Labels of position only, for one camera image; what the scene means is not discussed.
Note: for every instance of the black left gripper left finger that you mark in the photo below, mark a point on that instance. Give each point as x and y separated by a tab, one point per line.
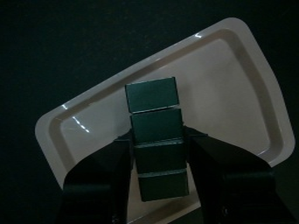
97	180

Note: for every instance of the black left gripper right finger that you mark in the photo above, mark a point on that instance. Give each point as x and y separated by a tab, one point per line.
237	180

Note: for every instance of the dark green sushi roll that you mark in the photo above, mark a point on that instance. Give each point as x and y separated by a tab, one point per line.
157	139

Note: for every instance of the white rectangular plate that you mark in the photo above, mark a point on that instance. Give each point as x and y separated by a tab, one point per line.
217	96

